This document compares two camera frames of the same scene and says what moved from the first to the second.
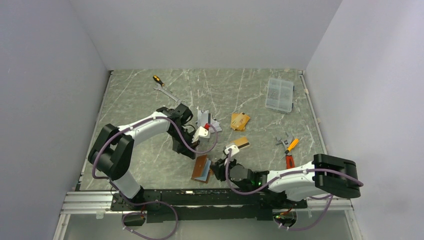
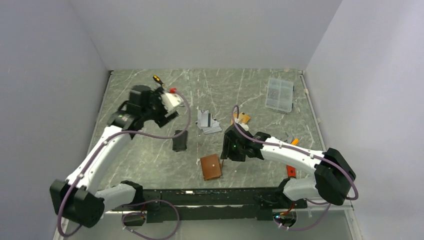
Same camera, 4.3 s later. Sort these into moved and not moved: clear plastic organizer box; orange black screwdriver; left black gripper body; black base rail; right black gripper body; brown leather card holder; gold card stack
Moved: brown leather card holder; right black gripper body; left black gripper body
Not moved: clear plastic organizer box; black base rail; gold card stack; orange black screwdriver
